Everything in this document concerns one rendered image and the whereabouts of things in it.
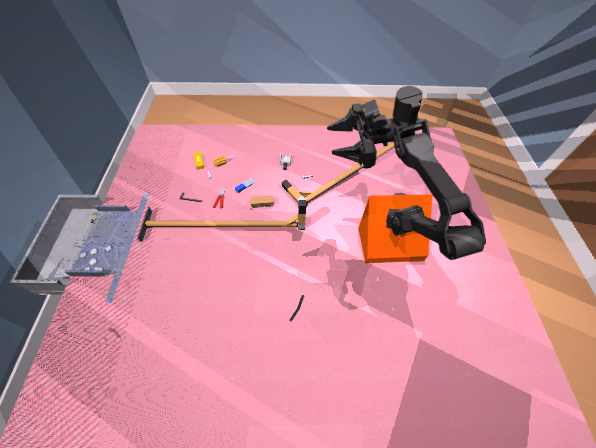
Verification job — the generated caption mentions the yellow rectangular block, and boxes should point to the yellow rectangular block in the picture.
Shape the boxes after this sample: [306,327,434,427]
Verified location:
[193,151,204,169]

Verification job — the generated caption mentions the red-handled pliers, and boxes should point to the red-handled pliers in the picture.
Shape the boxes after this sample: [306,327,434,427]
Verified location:
[213,189,225,208]

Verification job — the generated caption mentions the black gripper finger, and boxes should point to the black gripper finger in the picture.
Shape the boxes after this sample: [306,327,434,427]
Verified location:
[332,140,363,165]
[327,108,353,132]

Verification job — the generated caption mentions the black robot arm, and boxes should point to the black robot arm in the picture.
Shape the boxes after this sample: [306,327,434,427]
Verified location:
[363,86,486,261]

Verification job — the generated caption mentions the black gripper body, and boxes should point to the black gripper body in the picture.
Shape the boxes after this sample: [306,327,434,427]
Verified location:
[352,104,394,169]

